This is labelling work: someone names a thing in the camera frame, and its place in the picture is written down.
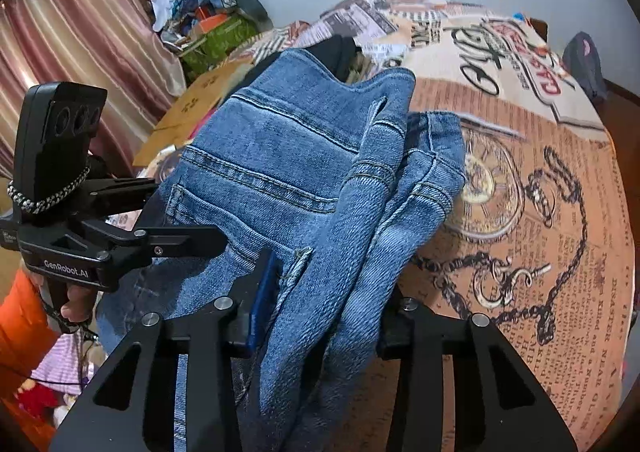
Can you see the pile of clothes and bags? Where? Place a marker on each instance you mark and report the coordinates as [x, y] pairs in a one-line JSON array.
[[202, 33]]

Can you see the blue denim jeans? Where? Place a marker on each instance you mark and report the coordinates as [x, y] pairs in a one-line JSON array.
[[344, 183]]

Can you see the orange sleeve forearm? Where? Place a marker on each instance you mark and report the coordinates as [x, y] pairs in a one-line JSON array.
[[25, 335]]

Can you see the brown cardboard box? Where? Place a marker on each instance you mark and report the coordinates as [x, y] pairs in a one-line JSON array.
[[192, 108]]

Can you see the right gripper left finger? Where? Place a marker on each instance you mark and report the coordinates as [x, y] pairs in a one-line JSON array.
[[130, 403]]

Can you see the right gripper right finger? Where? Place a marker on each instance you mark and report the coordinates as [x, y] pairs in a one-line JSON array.
[[499, 405]]

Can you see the dark grey bag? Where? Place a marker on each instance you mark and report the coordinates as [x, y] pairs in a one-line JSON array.
[[582, 61]]

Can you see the striped pink curtain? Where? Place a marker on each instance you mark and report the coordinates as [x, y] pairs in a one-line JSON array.
[[104, 43]]

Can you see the black folded garment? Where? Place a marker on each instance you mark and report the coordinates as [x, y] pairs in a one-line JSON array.
[[335, 54]]

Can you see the left hand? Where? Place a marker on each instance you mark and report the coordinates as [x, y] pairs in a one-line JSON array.
[[73, 302]]

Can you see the newspaper print bed cover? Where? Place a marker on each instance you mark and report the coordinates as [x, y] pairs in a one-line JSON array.
[[538, 239]]

